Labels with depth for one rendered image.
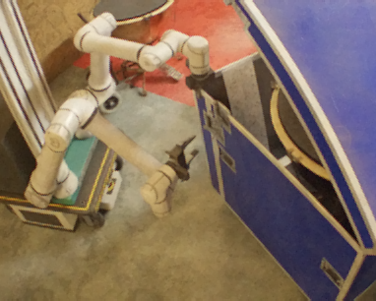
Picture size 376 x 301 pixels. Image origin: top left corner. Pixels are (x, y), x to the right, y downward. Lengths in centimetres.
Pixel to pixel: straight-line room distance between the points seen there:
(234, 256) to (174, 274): 37
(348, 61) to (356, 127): 23
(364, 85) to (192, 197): 169
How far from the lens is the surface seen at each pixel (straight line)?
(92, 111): 181
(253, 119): 231
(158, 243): 260
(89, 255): 270
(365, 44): 145
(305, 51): 129
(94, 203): 248
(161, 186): 182
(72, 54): 430
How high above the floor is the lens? 219
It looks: 48 degrees down
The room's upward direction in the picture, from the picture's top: 12 degrees counter-clockwise
